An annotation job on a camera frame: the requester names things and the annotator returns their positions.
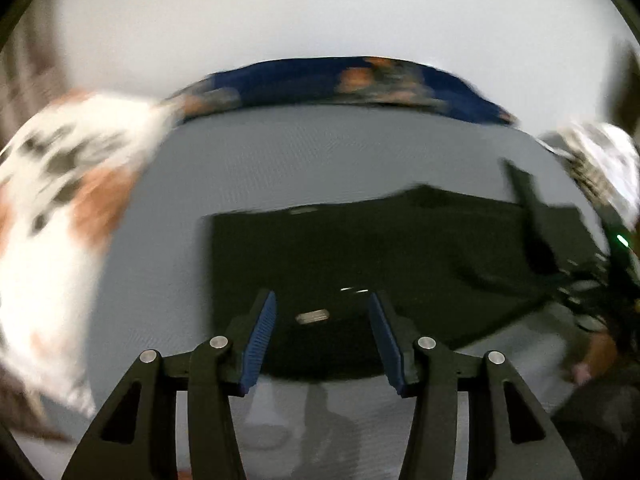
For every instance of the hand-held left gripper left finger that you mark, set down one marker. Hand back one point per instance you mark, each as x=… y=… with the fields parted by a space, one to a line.
x=259 y=340

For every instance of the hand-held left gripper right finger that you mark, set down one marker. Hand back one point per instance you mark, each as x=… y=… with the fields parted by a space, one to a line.
x=386 y=340

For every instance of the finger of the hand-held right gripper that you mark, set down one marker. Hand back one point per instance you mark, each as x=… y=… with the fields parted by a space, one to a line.
x=532 y=210

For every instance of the black pants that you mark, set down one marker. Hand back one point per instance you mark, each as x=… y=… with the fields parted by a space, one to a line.
x=325 y=250

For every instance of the person's right hand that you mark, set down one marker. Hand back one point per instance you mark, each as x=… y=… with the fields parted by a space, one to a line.
x=597 y=355

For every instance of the white floral pillow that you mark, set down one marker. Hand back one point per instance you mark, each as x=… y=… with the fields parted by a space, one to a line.
x=605 y=160
x=60 y=260

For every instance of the person's dark clothing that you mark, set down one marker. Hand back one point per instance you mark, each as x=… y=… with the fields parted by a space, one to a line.
x=600 y=425

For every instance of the grey mesh mattress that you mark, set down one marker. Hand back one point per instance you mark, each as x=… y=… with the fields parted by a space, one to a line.
x=300 y=160

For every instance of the blue floral blanket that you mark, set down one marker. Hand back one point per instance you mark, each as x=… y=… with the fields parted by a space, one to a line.
x=280 y=80

